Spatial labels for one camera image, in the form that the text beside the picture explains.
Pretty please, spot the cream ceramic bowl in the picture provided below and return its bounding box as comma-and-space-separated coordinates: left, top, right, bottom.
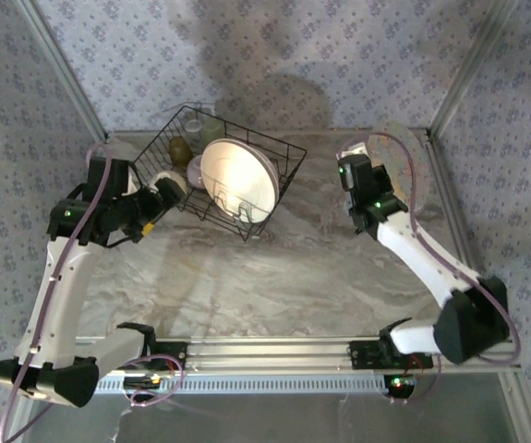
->
148, 170, 188, 198

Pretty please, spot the lavender ceramic bowl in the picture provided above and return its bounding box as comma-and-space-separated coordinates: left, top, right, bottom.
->
186, 155, 206, 188

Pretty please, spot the green white striped plate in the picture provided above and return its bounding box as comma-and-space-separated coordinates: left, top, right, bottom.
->
366, 118, 427, 204

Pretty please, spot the white plate green rim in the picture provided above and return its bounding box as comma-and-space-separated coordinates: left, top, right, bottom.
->
199, 138, 279, 222

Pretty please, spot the clear drinking glass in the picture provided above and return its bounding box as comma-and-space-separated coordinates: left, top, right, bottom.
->
199, 118, 227, 144

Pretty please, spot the black wire dish rack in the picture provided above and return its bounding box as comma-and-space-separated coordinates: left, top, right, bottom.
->
133, 104, 308, 242

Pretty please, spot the blue beige red plate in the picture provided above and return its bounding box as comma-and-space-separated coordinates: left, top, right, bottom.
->
221, 137, 282, 204

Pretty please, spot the small LED circuit board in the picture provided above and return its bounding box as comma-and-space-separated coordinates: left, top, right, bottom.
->
123, 376, 164, 392
382, 374, 417, 401

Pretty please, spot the purple cable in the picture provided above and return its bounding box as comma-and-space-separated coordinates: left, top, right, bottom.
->
341, 132, 523, 407
0, 142, 187, 443

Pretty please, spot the thin black wire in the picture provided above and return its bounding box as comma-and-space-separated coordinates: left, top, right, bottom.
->
105, 225, 149, 250

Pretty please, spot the aluminium side rail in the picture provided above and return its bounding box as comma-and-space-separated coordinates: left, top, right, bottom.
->
424, 131, 478, 282

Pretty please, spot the aluminium corner post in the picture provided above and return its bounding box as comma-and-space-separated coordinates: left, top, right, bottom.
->
428, 0, 523, 138
15, 0, 110, 142

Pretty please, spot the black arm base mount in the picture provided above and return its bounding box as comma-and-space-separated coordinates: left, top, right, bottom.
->
348, 340, 434, 371
144, 339, 188, 370

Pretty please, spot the long aluminium base rail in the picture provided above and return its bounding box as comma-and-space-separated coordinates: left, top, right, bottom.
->
73, 336, 523, 373

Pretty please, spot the white slotted cable duct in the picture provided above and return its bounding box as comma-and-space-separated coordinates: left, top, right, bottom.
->
93, 374, 389, 395

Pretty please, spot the aluminium frame bar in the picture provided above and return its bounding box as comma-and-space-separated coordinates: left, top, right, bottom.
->
500, 372, 531, 443

